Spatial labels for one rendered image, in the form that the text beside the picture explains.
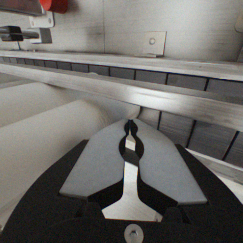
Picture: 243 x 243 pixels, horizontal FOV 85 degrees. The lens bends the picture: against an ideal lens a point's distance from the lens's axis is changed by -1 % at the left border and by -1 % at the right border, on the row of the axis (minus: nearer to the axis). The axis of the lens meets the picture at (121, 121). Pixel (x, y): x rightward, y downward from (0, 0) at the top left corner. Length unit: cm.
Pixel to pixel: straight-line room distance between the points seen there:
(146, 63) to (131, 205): 27
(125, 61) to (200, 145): 13
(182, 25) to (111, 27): 11
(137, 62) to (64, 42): 20
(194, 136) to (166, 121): 3
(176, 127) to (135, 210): 22
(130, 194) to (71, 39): 32
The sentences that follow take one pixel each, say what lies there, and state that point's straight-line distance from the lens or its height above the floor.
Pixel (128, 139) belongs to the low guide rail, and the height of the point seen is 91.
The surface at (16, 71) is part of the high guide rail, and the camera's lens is 20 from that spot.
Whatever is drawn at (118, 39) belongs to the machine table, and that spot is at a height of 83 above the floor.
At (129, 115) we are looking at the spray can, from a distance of 15.
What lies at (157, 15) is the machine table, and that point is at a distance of 22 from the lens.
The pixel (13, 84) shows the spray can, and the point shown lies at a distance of 25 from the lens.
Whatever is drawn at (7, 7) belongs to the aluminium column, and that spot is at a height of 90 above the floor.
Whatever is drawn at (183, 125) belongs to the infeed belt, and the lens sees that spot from 17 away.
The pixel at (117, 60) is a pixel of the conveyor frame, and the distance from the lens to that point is 19.
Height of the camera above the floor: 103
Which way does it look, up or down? 48 degrees down
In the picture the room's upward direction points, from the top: 126 degrees counter-clockwise
